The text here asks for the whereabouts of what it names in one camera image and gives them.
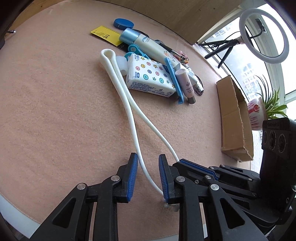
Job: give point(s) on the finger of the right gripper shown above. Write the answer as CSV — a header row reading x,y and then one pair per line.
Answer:
x,y
250,175
195,171

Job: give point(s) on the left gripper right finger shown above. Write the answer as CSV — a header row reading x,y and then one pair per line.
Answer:
x,y
172,189

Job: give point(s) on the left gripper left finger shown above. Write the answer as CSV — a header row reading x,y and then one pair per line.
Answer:
x,y
127,173

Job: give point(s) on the blue plastic comb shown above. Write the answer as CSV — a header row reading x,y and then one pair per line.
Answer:
x,y
174,80

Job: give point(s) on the patterned lighter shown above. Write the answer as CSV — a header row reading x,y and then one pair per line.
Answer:
x,y
198,89

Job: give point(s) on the pink lip balm tube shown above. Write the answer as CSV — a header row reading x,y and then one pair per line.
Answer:
x,y
186,85

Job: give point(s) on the patterned tissue pack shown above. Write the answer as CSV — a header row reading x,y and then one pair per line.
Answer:
x,y
148,76

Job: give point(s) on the translucent white cap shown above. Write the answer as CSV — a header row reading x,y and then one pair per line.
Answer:
x,y
122,65

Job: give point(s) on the orange red toy figure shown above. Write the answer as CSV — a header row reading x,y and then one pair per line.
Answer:
x,y
183,58

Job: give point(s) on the silver black pen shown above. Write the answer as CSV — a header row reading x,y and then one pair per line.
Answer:
x,y
170,50

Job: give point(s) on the sunscreen tube blue cap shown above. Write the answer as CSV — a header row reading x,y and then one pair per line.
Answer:
x,y
148,46

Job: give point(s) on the yellow grey card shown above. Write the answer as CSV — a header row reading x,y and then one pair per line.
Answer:
x,y
110,36

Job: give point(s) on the blue round tin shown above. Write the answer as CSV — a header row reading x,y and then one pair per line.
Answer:
x,y
123,24

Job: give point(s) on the white charger plug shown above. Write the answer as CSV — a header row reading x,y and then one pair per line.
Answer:
x,y
192,77

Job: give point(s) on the cardboard box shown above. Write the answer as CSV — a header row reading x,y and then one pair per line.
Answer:
x,y
237,139

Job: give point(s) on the red white flower pot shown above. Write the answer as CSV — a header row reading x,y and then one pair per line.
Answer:
x,y
257,113

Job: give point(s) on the spider plant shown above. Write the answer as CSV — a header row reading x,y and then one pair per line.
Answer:
x,y
271,99

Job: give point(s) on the dark oak wooden board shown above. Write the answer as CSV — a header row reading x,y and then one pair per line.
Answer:
x,y
192,20

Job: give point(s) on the black camera box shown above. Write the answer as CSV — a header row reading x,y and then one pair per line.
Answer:
x,y
278,144

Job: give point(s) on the white ring light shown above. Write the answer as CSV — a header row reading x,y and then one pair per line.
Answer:
x,y
256,35

